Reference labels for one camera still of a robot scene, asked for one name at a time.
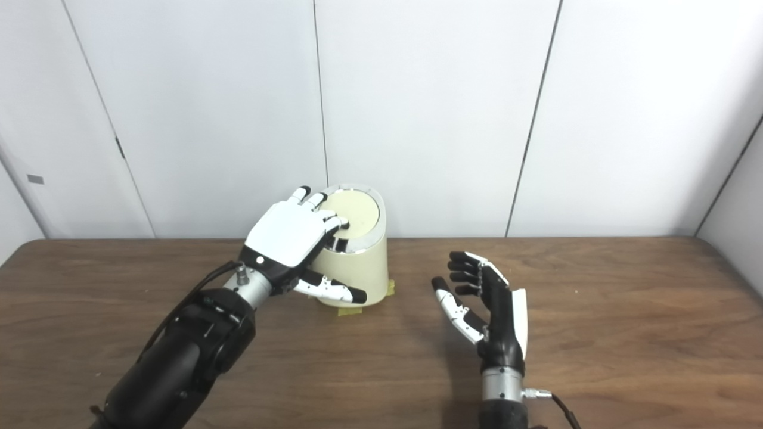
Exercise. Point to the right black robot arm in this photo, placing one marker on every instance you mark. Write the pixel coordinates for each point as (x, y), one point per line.
(503, 399)

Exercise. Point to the cream round bin lid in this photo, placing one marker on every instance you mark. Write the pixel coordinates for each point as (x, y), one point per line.
(360, 208)

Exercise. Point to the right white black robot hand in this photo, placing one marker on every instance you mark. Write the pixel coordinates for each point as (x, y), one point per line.
(503, 333)

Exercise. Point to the small grey wall label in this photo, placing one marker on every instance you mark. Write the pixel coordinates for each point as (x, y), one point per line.
(35, 179)

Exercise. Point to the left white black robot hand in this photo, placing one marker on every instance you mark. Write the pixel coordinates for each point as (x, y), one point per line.
(286, 235)

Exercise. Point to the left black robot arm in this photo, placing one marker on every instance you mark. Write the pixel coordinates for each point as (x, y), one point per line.
(179, 357)

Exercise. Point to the cream-colored bin body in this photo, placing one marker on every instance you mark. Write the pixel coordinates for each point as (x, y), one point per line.
(366, 268)

